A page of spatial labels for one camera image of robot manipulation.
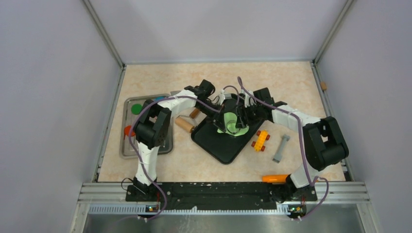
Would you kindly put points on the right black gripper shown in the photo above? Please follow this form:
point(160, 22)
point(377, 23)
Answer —
point(242, 112)

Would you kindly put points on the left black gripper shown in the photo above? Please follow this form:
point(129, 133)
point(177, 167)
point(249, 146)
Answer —
point(218, 117)

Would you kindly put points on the green dough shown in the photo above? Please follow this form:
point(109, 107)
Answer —
point(232, 116)

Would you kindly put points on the black baking tray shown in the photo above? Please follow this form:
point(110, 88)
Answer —
point(223, 147)

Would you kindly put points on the wooden dough roller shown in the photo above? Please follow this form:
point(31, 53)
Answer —
point(188, 122)

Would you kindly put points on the round metal cookie cutter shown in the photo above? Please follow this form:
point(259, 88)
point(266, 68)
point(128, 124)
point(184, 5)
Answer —
point(231, 127)

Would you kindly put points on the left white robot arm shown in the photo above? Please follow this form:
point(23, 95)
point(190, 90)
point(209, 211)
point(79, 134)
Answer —
point(152, 125)

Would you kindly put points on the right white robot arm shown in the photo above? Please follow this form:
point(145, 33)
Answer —
point(321, 140)

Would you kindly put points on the blue dough disc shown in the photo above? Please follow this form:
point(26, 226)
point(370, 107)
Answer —
point(159, 98)

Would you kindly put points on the green dough disc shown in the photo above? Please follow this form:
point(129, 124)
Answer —
point(136, 109)

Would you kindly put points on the orange dough disc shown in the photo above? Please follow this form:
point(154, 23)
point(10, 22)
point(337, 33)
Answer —
point(128, 130)

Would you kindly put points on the yellow toy brick car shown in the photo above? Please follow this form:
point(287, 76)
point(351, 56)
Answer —
point(262, 137)

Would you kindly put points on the grey plastic bolt toy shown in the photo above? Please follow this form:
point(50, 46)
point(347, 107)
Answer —
point(278, 155)

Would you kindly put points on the small wooden cork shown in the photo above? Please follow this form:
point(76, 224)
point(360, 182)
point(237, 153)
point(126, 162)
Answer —
point(323, 86)

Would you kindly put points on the silver metal tray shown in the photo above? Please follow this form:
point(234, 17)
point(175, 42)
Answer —
point(126, 150)

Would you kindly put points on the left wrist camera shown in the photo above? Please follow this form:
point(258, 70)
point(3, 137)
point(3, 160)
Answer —
point(224, 96)

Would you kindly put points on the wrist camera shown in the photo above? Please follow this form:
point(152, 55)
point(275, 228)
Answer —
point(248, 99)
point(224, 96)

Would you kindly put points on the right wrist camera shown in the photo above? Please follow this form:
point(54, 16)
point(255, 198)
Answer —
point(248, 99)

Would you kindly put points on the orange handled tool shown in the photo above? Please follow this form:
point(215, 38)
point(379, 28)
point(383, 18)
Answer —
point(278, 179)

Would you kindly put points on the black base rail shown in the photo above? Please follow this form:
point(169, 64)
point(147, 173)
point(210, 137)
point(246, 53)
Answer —
point(215, 196)

